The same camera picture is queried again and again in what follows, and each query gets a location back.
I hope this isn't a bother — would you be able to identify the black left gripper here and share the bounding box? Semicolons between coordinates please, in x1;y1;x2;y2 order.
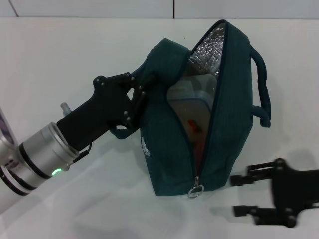
56;72;158;152

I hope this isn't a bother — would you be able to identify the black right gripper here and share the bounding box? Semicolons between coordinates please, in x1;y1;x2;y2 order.
230;159;319;229

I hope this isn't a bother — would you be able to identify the clear blue-rimmed food container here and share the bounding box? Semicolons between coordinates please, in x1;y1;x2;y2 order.
166;74;217;150

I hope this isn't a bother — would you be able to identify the yellow banana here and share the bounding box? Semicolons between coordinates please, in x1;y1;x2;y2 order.
185;119;204;136

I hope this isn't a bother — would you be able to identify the silver zipper pull ring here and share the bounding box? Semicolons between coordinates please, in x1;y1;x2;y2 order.
188;176;205;199

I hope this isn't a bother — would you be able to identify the teal blue lunch bag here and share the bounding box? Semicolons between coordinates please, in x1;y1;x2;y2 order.
111;20;272;199

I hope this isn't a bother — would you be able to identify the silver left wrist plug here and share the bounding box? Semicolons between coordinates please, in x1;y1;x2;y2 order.
60;102;72;117

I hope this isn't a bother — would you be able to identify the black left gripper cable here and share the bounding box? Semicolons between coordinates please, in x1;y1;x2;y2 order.
66;143;94;172

